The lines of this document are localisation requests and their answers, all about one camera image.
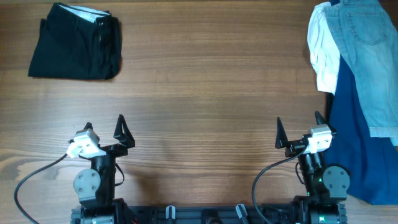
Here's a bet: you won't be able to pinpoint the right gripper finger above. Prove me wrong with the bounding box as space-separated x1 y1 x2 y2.
315 111 336 134
275 117 289 149

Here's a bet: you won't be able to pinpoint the light blue denim shorts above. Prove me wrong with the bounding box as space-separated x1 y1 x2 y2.
324 0 397 146

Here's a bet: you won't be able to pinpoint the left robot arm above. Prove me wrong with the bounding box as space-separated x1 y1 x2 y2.
67 115 138 224

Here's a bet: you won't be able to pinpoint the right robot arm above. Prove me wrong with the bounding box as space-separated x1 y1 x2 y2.
275 112 350 224

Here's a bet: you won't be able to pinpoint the white shirt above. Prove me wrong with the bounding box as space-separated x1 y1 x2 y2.
307 2 340 95

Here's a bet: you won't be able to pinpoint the dark blue shirt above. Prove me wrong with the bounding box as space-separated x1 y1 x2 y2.
325 58 397 205

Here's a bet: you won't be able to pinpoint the folded black trousers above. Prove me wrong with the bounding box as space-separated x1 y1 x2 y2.
28 2 122 80

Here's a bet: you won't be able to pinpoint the right black cable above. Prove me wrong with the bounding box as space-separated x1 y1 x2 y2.
251 146 308 224

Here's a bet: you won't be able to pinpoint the black cable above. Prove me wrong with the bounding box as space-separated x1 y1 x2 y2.
251 146 308 224
14 153 69 224

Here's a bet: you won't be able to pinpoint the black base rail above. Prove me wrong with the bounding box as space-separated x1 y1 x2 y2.
70 203 348 224

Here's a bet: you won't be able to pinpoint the left black cable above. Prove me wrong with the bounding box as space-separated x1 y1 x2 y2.
14 153 69 224

